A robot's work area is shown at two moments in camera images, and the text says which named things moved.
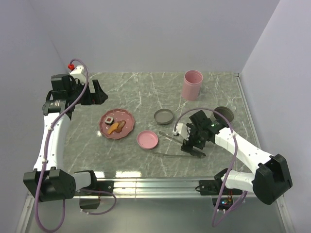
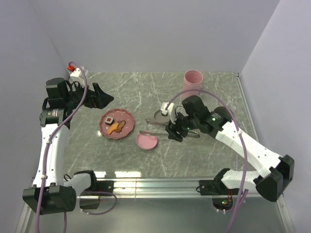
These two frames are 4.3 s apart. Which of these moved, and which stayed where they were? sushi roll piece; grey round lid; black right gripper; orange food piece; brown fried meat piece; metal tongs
Moved: black right gripper; metal tongs
Stayed: orange food piece; brown fried meat piece; sushi roll piece; grey round lid
